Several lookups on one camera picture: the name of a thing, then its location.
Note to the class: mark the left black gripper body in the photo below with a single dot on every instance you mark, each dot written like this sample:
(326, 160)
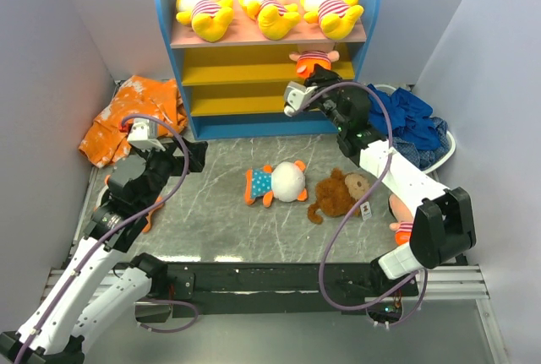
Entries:
(161, 165)

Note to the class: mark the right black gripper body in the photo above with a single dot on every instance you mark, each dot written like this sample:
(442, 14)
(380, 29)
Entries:
(329, 98)

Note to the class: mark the boy doll striped shirt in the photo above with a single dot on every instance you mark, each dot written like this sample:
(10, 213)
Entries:
(306, 56)

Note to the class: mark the yellow frog plush front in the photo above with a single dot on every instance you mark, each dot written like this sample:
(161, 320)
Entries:
(336, 18)

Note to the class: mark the yellow frog plush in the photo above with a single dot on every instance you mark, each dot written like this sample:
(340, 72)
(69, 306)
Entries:
(208, 19)
(275, 18)
(336, 18)

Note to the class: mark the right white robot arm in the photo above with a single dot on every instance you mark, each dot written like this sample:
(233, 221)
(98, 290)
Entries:
(439, 220)

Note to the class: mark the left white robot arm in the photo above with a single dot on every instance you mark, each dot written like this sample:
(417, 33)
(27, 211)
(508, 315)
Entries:
(64, 326)

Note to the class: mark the blue pink yellow toy shelf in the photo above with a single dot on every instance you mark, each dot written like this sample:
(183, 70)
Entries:
(234, 88)

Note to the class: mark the white plastic laundry basket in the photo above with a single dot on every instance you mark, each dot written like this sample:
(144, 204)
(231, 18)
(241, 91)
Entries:
(444, 153)

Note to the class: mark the blue clothes pile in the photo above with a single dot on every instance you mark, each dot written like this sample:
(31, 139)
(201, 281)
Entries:
(414, 115)

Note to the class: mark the white plush blue dotted dress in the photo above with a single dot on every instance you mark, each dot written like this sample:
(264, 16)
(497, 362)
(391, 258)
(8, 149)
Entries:
(285, 182)

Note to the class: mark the brown monkey plush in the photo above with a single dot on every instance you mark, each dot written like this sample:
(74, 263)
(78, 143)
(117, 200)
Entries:
(337, 194)

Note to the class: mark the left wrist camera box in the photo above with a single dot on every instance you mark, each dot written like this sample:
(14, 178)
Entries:
(142, 134)

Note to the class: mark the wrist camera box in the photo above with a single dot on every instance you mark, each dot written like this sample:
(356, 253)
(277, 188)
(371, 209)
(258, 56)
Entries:
(142, 134)
(296, 97)

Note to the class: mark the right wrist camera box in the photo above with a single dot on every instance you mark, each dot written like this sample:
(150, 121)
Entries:
(296, 97)

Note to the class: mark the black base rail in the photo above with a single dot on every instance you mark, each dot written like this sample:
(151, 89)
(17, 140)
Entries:
(257, 288)

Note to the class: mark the aluminium frame rail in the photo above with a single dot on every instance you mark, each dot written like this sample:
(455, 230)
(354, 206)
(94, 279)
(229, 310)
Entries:
(441, 317)

